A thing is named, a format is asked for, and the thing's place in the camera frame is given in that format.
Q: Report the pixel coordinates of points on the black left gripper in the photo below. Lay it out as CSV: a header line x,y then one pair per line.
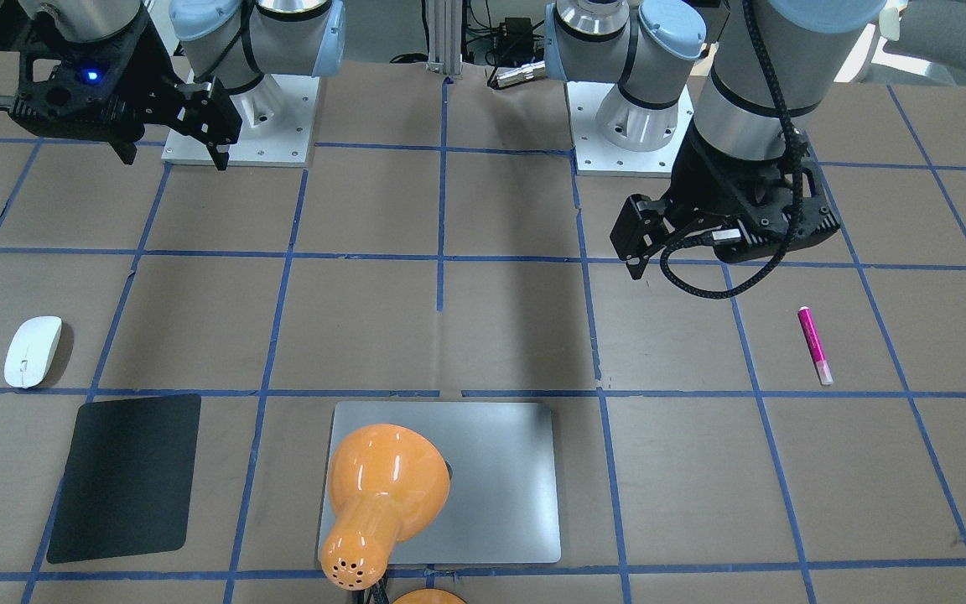
x,y
698,183

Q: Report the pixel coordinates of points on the silver laptop notebook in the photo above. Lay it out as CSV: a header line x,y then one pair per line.
x,y
503,505

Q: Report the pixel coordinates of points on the aluminium frame post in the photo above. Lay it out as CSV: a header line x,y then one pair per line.
x,y
445,33

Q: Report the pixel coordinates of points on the black mousepad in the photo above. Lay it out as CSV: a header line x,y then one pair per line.
x,y
128,479

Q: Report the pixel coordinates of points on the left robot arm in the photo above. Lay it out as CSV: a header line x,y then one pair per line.
x,y
773,66

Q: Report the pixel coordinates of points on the white computer mouse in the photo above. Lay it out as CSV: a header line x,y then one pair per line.
x,y
31,351

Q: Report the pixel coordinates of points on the orange desk lamp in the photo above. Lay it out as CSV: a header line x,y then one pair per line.
x,y
386,484

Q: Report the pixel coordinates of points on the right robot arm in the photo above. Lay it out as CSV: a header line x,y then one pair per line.
x,y
239,42

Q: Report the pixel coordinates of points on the black power adapter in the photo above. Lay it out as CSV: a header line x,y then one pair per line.
x,y
514,35

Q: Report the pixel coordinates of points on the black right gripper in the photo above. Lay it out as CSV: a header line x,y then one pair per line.
x,y
153,81

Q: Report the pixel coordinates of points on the pink marker pen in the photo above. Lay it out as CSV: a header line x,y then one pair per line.
x,y
815,347

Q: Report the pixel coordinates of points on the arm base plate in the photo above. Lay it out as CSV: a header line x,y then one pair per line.
x,y
613,137
278,117

